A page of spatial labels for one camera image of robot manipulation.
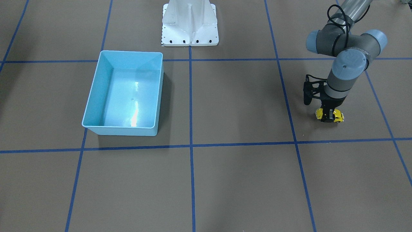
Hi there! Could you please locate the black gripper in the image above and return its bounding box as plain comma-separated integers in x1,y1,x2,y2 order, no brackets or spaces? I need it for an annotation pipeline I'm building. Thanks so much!
320,96,346,123

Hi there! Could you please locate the yellow beetle toy car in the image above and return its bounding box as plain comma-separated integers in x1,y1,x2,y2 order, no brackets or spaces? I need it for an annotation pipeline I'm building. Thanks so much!
315,108,344,123

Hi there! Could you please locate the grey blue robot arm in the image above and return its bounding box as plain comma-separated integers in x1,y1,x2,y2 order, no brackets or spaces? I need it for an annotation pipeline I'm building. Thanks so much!
303,0,388,123

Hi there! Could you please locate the light blue plastic bin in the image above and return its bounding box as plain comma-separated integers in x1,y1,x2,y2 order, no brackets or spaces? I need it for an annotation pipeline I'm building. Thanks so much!
81,50,164,136

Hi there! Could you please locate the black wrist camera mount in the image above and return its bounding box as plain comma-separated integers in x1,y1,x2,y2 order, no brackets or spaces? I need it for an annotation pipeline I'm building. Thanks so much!
303,74,327,106

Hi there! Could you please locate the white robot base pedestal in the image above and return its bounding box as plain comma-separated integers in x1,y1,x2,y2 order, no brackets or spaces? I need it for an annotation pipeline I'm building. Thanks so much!
161,0,219,46

